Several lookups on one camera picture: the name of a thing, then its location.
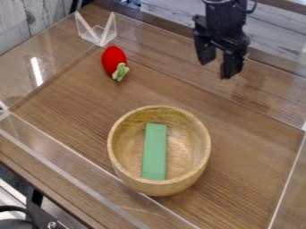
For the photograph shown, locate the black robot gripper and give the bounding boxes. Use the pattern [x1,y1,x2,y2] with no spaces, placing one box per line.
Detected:
[192,0,251,80]

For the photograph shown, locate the black cable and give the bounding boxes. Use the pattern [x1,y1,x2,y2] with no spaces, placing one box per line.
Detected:
[0,204,30,222]

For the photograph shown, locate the clear acrylic tray walls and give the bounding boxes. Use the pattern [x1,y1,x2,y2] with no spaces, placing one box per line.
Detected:
[0,3,306,229]

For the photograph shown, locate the round wooden bowl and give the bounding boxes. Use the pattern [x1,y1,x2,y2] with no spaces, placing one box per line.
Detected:
[108,105,211,196]

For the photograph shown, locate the green rectangular block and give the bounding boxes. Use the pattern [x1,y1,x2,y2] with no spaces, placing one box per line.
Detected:
[141,123,167,181]

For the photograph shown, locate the clear acrylic corner bracket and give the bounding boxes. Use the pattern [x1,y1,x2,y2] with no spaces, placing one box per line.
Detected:
[73,12,117,47]

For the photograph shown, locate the black table leg clamp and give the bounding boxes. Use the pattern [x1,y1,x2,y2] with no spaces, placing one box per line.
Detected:
[26,190,69,229]

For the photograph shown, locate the red plush strawberry toy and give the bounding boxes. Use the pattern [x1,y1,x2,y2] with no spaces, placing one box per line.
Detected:
[100,46,129,81]

